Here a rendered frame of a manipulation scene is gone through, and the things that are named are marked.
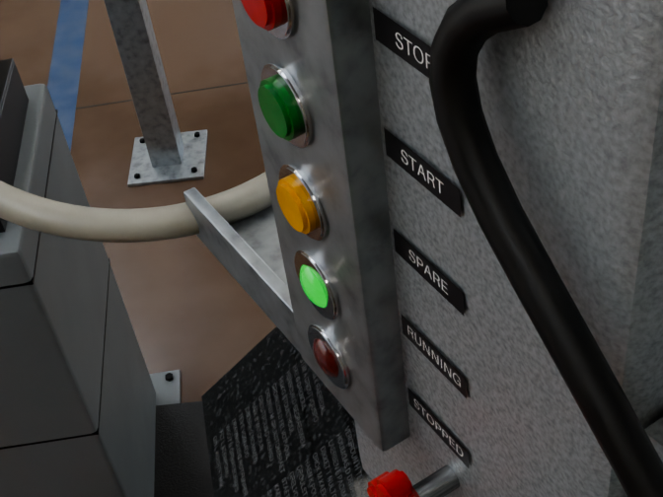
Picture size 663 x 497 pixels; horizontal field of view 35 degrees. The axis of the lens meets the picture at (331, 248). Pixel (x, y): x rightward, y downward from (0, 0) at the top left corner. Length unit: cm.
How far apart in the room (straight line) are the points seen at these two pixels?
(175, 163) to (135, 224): 187
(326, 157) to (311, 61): 4
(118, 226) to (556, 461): 60
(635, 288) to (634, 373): 4
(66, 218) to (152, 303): 152
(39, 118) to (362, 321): 125
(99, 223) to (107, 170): 193
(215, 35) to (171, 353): 128
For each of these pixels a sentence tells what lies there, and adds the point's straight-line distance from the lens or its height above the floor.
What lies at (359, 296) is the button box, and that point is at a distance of 45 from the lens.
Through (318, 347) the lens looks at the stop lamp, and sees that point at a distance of 52.
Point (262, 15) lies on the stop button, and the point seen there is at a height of 151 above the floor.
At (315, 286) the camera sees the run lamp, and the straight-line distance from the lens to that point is 48.
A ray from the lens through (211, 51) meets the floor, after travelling 324.
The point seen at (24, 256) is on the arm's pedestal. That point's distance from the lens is 146.
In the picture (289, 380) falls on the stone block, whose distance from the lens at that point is 126.
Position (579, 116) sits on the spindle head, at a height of 153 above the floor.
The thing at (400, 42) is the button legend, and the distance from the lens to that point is 36.
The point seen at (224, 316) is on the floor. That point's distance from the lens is 238.
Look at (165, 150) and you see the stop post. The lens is 278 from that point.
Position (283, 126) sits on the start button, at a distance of 41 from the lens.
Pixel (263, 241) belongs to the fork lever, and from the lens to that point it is 93.
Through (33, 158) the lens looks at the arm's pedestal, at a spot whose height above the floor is 80.
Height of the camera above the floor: 171
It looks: 43 degrees down
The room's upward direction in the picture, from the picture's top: 8 degrees counter-clockwise
